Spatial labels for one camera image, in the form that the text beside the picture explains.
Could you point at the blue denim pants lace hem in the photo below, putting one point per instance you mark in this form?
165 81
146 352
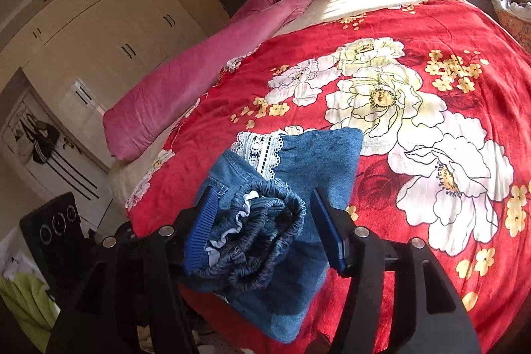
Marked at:
263 253

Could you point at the left forearm green sleeve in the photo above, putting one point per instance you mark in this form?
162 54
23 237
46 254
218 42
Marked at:
25 293

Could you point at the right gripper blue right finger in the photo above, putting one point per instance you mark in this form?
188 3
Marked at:
335 229

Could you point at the red floral blanket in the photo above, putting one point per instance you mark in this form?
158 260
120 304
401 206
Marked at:
420 114

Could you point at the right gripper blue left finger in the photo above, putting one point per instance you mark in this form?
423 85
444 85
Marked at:
196 240

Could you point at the cream wardrobe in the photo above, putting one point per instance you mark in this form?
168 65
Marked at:
106 46

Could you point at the white crumpled cloth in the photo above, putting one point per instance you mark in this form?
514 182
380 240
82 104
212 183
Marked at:
521 11

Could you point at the pink rolled quilt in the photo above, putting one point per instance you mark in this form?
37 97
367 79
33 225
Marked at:
166 93

